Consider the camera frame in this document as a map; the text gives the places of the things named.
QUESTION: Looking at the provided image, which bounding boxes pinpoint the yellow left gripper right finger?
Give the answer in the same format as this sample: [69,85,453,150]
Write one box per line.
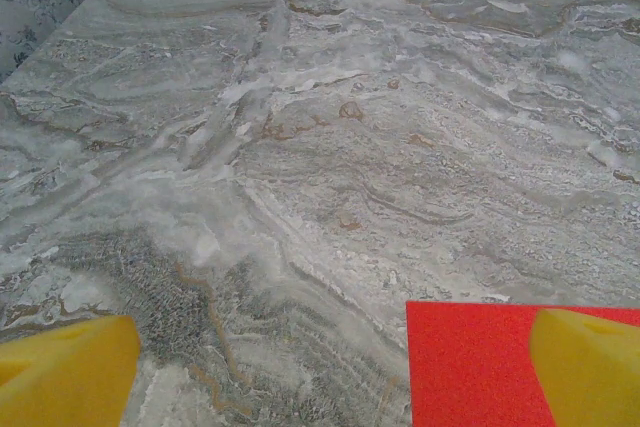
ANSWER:
[530,308,640,427]

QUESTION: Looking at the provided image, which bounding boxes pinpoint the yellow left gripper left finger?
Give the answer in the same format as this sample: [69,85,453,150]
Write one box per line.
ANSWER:
[0,315,142,427]

